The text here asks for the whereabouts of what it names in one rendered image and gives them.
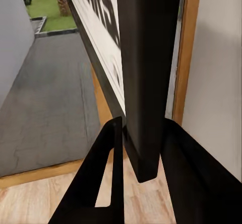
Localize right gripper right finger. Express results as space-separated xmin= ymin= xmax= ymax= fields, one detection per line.
xmin=160 ymin=118 xmax=242 ymax=224

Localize poster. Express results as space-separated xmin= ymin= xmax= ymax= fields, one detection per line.
xmin=67 ymin=0 xmax=180 ymax=183

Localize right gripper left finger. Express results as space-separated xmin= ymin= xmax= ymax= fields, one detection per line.
xmin=48 ymin=116 xmax=125 ymax=224

